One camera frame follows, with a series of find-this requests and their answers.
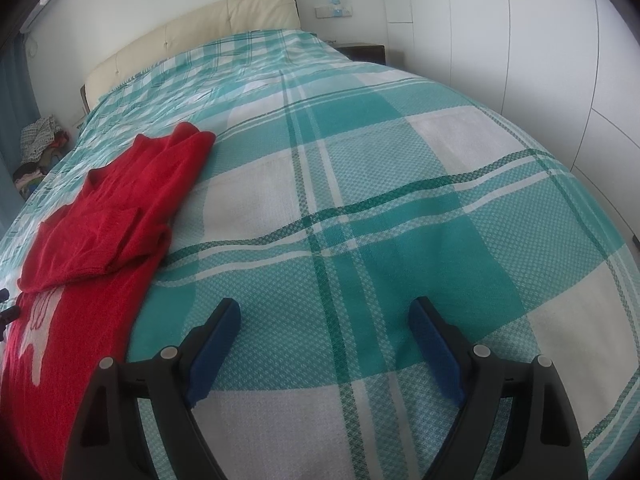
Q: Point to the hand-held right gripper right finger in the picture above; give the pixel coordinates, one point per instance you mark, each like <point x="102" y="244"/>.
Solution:
<point x="435" y="355"/>

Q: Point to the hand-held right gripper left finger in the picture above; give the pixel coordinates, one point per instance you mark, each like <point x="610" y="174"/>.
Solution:
<point x="215" y="355"/>

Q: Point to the red knit sweater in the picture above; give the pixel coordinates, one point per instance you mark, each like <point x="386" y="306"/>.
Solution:
<point x="90" y="240"/>

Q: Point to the pile of mixed clothes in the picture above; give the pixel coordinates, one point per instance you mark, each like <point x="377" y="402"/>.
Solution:
<point x="42" y="145"/>

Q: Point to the bed with teal plaid cover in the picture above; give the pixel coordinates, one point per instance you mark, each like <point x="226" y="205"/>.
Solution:
<point x="375" y="210"/>

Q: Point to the blue curtain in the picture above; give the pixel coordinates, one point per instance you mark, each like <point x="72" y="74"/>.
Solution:
<point x="12" y="105"/>

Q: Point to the dark wooden nightstand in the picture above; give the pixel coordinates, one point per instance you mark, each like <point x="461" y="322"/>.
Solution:
<point x="362" y="53"/>

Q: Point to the white wardrobe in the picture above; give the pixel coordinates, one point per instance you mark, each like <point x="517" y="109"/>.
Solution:
<point x="525" y="50"/>

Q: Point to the cream padded headboard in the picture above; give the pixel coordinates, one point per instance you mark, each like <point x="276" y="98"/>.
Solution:
<point x="200" y="25"/>

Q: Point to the white wall switch panel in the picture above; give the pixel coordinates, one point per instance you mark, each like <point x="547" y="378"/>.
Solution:
<point x="334" y="8"/>

